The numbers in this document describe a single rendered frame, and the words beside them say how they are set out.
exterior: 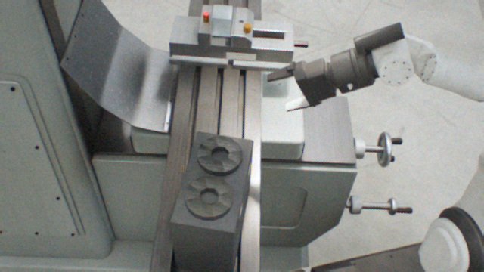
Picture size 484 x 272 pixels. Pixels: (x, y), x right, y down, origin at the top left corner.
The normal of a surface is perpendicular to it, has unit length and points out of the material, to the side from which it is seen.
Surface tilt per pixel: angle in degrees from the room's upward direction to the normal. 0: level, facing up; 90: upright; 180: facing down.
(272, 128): 0
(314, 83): 91
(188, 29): 0
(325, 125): 0
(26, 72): 88
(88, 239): 88
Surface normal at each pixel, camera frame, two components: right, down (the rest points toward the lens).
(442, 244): -0.97, 0.18
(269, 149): -0.03, 0.77
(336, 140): 0.04, -0.63
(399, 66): -0.13, 0.62
